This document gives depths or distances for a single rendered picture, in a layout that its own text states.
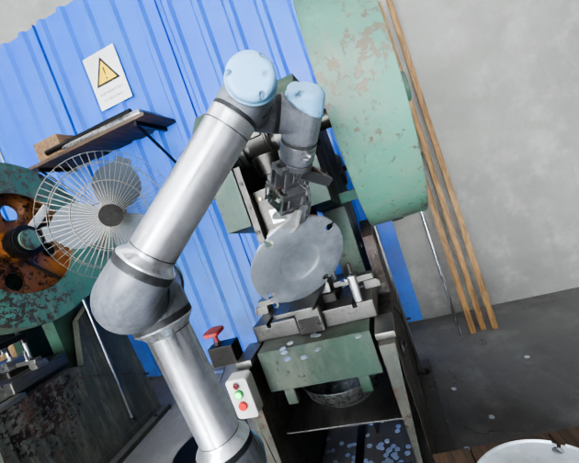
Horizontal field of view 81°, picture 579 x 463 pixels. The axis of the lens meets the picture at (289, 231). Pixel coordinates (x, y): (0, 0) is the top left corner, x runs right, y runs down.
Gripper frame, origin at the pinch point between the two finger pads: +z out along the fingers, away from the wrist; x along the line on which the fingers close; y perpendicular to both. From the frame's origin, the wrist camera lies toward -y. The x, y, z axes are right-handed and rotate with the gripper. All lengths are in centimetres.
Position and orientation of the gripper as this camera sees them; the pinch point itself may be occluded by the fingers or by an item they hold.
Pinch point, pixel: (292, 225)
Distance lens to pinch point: 87.3
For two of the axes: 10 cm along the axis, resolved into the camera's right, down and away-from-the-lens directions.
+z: -1.2, 7.3, 6.8
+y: -8.1, 3.2, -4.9
